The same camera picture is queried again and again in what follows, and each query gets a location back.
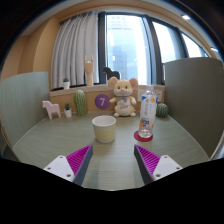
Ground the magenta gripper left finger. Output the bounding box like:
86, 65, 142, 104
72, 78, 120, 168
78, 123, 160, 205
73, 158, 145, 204
44, 145, 93, 186

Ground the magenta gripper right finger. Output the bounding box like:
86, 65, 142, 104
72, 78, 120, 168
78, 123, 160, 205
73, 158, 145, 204
134, 145, 182, 185

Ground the clear plastic water bottle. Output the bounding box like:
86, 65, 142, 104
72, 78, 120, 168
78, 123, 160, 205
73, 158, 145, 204
138, 90, 157, 137

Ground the red round coaster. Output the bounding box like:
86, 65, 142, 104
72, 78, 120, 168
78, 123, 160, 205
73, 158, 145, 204
134, 130, 153, 142

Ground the cream paper cup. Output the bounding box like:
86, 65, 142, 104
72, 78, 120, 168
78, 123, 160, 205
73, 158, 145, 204
92, 115, 116, 144

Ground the small potted plant on table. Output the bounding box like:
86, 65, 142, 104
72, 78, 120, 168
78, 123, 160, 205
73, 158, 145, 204
64, 103, 72, 118

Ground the round green ceramic cactus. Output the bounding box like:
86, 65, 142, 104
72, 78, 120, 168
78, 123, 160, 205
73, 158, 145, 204
156, 103, 169, 118

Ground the pink wooden horse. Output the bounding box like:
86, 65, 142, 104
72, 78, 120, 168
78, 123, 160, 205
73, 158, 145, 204
42, 101, 61, 119

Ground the tall green ceramic cactus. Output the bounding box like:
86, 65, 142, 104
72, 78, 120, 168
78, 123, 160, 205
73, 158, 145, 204
73, 90, 87, 116

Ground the plush mouse toy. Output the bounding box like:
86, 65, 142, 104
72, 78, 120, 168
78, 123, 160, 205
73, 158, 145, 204
108, 77, 138, 117

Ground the purple number seven sticker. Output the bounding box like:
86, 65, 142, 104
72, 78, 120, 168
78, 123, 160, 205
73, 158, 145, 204
95, 94, 110, 110

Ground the left grey partition panel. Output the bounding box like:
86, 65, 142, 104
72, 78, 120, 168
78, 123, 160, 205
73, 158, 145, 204
0, 72, 50, 146

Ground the grey partition panel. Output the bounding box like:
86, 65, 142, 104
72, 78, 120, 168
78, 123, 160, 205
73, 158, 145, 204
164, 57, 224, 156
0, 72, 50, 146

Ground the small potted plant on sill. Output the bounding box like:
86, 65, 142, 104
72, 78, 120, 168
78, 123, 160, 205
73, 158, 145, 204
63, 78, 70, 90

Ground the right grey partition panel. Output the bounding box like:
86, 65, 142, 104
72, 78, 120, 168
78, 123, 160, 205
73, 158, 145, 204
164, 57, 224, 156

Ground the black horse figurine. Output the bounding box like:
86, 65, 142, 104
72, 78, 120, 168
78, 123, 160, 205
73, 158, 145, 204
103, 67, 120, 80

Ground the wooden hand sculpture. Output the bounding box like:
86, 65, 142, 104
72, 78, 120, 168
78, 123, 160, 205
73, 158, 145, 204
84, 57, 94, 86

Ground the grey curtain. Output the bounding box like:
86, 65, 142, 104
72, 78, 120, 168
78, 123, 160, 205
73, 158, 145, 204
51, 11, 99, 89

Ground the right white wall socket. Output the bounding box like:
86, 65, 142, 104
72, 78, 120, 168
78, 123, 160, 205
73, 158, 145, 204
155, 90, 162, 102

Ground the white wall socket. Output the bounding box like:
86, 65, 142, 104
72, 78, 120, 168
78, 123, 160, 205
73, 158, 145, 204
137, 90, 145, 102
155, 90, 162, 102

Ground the left white wall socket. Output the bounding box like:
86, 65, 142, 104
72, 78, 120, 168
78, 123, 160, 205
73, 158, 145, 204
137, 90, 145, 102

